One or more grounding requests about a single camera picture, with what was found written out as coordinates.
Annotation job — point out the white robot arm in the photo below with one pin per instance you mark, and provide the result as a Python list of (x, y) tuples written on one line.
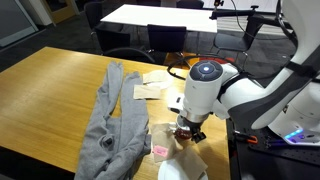
[(289, 105)]

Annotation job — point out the orange black clamp front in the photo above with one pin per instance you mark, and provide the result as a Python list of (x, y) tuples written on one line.
[(245, 137)]

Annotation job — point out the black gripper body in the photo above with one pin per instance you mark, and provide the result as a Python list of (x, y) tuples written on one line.
[(197, 134)]

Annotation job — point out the white paper plate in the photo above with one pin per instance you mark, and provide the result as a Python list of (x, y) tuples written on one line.
[(170, 170)]

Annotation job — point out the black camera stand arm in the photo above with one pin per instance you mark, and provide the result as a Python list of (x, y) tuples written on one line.
[(228, 13)]

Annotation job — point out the red mug white inside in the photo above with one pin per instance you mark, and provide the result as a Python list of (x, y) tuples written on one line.
[(182, 131)]

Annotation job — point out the white crumpled paper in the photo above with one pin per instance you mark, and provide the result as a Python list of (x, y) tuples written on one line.
[(159, 78)]

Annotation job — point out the grey sweatshirt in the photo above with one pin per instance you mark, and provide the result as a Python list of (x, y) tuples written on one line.
[(116, 137)]

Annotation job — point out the brown napkin on table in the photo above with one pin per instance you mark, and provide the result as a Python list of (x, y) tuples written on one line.
[(163, 135)]

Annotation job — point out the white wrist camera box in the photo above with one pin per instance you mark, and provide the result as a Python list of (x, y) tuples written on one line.
[(175, 104)]

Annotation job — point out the white meeting table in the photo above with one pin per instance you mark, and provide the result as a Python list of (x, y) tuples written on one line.
[(191, 19)]

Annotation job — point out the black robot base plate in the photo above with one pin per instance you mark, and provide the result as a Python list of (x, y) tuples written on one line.
[(269, 159)]

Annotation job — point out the brown napkin on plate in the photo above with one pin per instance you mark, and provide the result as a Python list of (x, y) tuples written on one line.
[(190, 165)]

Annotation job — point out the small pink sticky note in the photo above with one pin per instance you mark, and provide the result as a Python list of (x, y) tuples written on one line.
[(161, 151)]

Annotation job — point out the black office chair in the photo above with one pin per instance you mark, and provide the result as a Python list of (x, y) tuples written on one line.
[(167, 39)]

